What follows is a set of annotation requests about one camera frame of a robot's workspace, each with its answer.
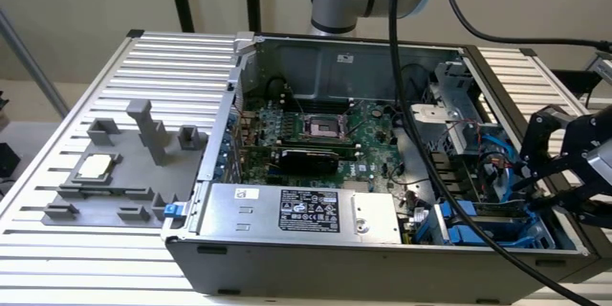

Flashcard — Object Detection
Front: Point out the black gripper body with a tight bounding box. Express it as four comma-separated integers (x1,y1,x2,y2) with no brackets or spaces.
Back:
559,110,612,187

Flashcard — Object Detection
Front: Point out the disk drive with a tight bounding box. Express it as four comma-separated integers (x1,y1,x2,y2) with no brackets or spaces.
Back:
471,202,529,218

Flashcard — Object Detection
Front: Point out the blue disk bay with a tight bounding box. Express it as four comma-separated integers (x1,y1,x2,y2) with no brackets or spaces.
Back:
414,200,558,251

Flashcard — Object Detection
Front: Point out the black box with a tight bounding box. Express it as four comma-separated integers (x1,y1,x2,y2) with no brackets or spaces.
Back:
549,68,603,96

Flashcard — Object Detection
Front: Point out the silver metal drive cage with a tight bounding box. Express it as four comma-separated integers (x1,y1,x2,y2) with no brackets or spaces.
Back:
409,61,510,163

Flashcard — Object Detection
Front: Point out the silver device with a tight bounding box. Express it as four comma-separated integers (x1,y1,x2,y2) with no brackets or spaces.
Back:
581,49,612,83

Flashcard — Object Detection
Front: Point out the green motherboard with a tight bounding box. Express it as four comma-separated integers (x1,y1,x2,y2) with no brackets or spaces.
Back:
235,100,438,214

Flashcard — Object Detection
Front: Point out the CPU socket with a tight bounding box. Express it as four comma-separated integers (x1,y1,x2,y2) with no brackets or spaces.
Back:
298,114,347,139

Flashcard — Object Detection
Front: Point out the black graphics card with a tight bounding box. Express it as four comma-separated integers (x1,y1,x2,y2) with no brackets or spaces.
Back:
275,147,341,175

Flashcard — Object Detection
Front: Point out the black open PC case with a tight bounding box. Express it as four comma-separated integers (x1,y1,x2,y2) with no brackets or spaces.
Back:
159,32,602,298

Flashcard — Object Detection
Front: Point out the silver power supply unit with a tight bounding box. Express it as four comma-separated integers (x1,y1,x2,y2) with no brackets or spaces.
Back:
197,183,403,246

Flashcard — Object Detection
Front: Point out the blue case latch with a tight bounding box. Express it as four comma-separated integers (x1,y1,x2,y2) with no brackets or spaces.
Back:
161,203,185,220

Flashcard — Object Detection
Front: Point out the grey parts rack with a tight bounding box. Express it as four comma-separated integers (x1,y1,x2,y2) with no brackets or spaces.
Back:
41,99,210,231

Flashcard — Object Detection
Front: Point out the silver CPU chip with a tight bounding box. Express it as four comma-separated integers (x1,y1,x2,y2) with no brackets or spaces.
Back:
75,154,117,179

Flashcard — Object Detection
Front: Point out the grey metal pole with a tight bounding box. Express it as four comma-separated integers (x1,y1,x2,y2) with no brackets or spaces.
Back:
0,7,69,119

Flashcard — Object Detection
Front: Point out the black object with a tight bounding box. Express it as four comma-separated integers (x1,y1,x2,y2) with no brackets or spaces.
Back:
0,142,22,179

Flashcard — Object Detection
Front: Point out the blue data wire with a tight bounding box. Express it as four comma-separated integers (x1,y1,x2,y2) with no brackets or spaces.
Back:
479,133,531,194

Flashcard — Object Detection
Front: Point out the red black power wire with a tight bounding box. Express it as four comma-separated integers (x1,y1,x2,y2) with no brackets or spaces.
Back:
443,119,502,178

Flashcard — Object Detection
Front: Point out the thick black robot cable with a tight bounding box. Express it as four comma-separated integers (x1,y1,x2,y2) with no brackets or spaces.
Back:
385,0,598,306

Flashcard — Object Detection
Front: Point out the black hanging cable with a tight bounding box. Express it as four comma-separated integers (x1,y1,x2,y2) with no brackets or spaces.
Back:
441,0,612,52

